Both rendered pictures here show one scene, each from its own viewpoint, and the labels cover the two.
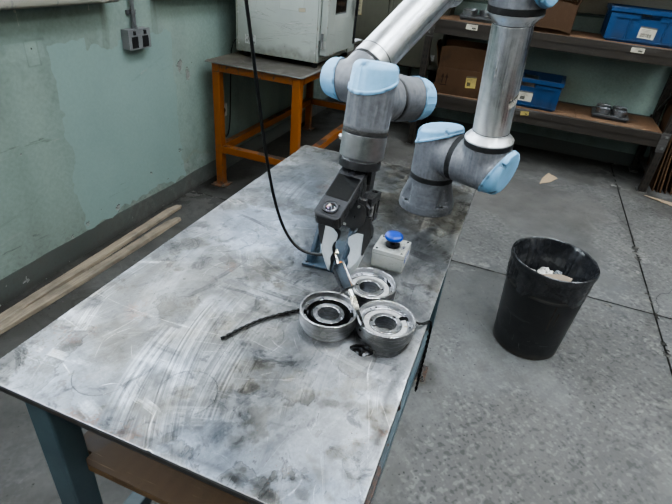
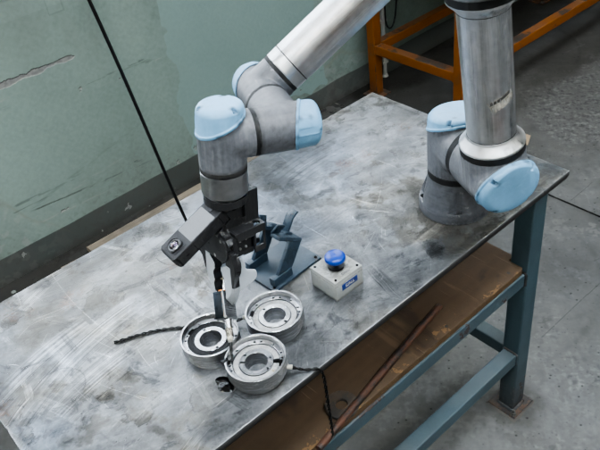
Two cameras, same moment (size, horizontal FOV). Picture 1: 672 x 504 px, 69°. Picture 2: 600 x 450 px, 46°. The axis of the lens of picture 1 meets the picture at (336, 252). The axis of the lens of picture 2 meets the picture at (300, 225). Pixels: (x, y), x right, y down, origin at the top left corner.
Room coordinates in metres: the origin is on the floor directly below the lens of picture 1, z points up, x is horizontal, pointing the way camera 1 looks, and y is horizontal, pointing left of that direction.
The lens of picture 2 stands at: (0.08, -0.66, 1.74)
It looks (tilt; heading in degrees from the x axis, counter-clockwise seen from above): 38 degrees down; 36
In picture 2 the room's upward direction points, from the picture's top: 8 degrees counter-clockwise
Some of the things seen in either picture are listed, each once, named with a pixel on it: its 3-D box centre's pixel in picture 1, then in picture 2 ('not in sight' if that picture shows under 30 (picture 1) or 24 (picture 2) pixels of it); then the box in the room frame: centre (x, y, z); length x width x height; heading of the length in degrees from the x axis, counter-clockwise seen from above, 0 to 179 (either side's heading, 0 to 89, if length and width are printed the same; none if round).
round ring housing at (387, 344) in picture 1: (384, 326); (256, 364); (0.68, -0.10, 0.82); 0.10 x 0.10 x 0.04
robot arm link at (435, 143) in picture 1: (439, 149); (458, 137); (1.24, -0.24, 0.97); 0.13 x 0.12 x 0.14; 50
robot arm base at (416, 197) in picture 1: (428, 188); (455, 184); (1.25, -0.24, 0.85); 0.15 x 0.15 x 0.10
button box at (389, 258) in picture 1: (392, 251); (338, 272); (0.93, -0.12, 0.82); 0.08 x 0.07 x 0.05; 162
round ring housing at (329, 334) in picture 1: (328, 316); (211, 341); (0.69, 0.00, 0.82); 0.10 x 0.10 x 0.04
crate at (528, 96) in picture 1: (527, 88); not in sight; (4.15, -1.41, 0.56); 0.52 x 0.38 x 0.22; 69
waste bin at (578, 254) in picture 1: (538, 300); not in sight; (1.67, -0.87, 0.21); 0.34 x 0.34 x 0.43
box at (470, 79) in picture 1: (463, 68); not in sight; (4.29, -0.89, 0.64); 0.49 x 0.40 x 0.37; 77
